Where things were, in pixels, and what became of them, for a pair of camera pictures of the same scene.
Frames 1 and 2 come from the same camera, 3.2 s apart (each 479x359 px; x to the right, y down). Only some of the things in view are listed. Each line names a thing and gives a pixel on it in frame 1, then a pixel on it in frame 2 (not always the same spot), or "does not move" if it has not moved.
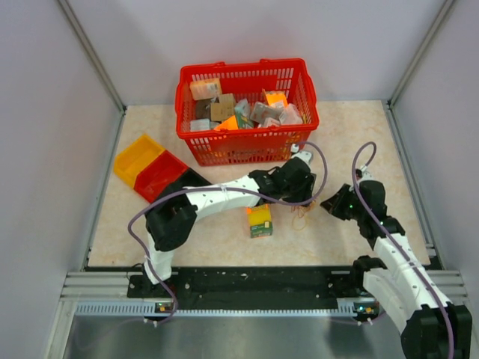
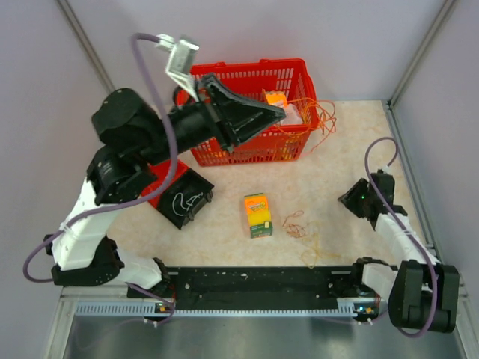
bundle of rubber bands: x=301 y=209 -> x=316 y=115
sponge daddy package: x=260 y=221 does not move
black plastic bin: x=180 y=203 does not move
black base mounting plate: x=252 y=288 does not move
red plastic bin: x=164 y=170 does not move
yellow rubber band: x=293 y=223 -> x=310 y=256
